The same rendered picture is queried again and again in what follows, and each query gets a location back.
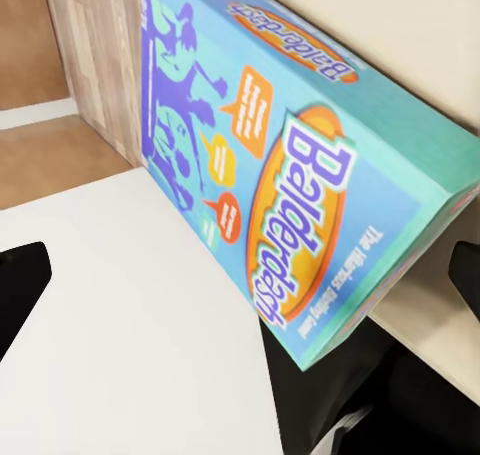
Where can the board game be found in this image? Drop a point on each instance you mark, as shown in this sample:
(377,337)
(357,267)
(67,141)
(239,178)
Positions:
(314,180)

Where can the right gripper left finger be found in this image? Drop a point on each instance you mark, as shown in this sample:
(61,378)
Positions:
(24,274)

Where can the sliding door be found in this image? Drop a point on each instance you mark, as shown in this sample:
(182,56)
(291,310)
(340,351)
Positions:
(30,66)
(44,158)

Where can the bed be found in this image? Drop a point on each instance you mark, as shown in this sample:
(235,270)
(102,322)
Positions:
(431,49)

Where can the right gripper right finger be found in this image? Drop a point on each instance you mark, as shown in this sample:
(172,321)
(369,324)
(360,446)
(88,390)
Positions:
(464,271)

